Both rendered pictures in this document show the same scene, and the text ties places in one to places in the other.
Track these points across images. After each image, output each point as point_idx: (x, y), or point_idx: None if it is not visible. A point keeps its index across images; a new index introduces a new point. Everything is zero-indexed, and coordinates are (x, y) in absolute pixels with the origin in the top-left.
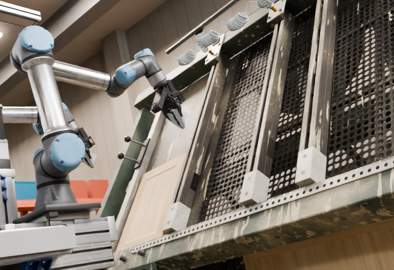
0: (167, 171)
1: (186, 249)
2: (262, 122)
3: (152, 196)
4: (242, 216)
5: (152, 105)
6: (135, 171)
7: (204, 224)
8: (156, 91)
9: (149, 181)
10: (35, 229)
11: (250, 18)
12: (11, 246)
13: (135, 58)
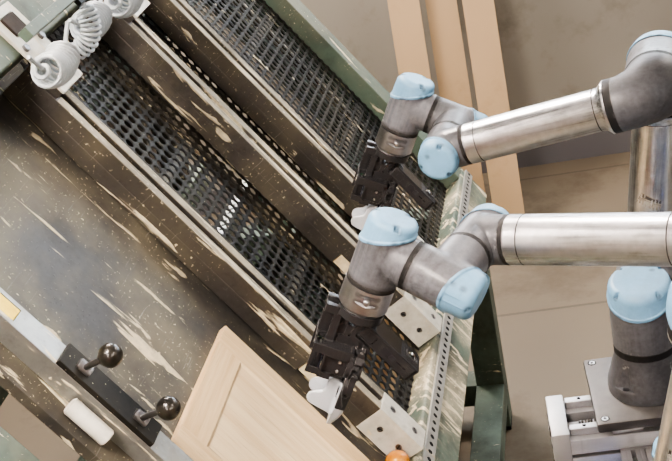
0: (236, 390)
1: (457, 438)
2: (337, 219)
3: (277, 456)
4: (449, 346)
5: (426, 194)
6: (157, 451)
7: (437, 389)
8: (398, 165)
9: (219, 441)
10: None
11: None
12: None
13: (429, 93)
